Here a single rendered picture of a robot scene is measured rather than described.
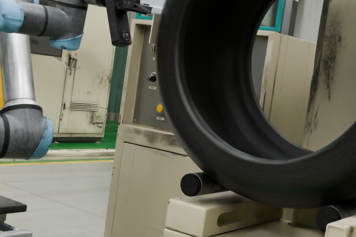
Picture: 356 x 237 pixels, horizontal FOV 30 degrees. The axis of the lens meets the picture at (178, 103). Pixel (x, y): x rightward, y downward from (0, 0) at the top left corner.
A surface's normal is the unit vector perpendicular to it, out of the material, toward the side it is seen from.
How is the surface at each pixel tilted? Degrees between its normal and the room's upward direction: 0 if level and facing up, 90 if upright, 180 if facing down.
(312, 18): 90
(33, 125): 61
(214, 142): 100
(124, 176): 90
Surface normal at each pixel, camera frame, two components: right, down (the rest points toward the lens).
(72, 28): 0.58, 0.26
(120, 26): 0.80, -0.22
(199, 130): -0.65, 0.11
